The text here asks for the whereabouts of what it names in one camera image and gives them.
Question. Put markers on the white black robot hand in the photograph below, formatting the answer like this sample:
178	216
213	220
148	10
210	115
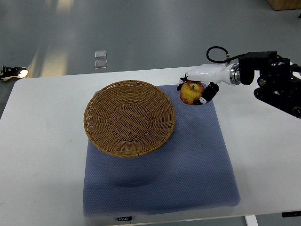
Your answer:
210	76

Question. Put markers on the red yellow apple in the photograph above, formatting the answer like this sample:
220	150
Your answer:
191	91

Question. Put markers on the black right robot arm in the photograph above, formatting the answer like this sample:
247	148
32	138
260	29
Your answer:
278	86

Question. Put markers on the brown wicker basket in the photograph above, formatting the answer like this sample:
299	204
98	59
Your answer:
129	119

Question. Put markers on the brown wooden box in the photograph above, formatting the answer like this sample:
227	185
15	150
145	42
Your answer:
279	5

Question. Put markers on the blue quilted cloth mat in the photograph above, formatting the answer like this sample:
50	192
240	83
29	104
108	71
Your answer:
192	170

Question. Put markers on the lower floor outlet plate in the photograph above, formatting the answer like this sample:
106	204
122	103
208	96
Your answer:
100	64

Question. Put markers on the floor outlet plate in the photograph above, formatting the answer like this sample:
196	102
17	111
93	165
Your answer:
100	64
100	54

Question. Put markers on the upper floor outlet plate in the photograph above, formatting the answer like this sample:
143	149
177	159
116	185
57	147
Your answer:
100	54

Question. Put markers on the white table leg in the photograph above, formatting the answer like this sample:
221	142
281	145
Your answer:
251	220

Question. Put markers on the black table control panel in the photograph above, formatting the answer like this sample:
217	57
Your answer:
291	214

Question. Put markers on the black table label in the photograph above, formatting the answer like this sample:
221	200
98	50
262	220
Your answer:
123	219

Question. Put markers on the black white sneaker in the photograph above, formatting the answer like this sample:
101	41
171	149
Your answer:
7	73

